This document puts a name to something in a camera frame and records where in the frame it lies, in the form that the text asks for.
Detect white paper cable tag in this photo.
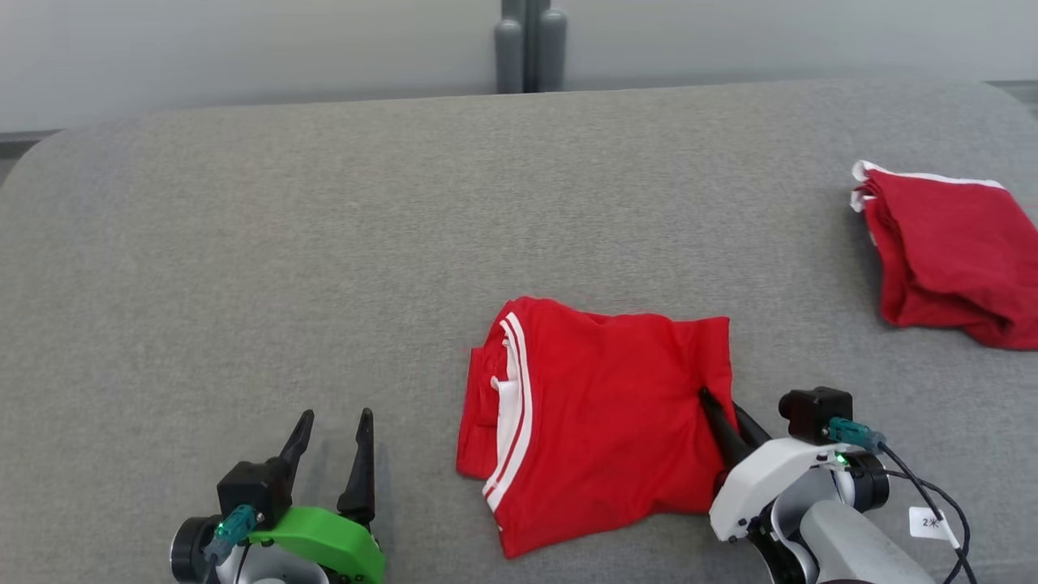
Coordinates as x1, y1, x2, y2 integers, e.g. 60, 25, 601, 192
908, 507, 960, 548

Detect red Bulls jersey white sleeves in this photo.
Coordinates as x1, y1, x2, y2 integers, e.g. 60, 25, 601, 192
456, 296, 740, 560

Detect grey vertical frame bar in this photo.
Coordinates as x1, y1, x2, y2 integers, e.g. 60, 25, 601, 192
501, 0, 552, 92

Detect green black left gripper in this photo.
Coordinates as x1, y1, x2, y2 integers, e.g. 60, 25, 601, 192
247, 407, 386, 584

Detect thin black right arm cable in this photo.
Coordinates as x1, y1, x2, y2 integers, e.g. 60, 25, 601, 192
880, 444, 978, 584

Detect teal left cable connector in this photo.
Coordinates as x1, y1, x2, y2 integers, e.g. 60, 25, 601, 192
204, 505, 259, 565

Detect red shorts with white trim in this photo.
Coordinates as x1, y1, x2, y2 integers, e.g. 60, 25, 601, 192
850, 161, 1038, 351

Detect grey rounded cylinder post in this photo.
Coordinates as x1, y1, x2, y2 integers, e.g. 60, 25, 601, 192
495, 18, 525, 95
537, 8, 568, 92

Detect teal cable connector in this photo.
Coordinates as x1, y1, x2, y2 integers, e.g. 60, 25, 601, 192
204, 505, 259, 565
823, 418, 887, 453

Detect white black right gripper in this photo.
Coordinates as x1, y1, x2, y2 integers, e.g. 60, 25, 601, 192
698, 389, 848, 543

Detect teal right cable connector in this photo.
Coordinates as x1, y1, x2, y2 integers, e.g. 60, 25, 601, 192
823, 418, 887, 453

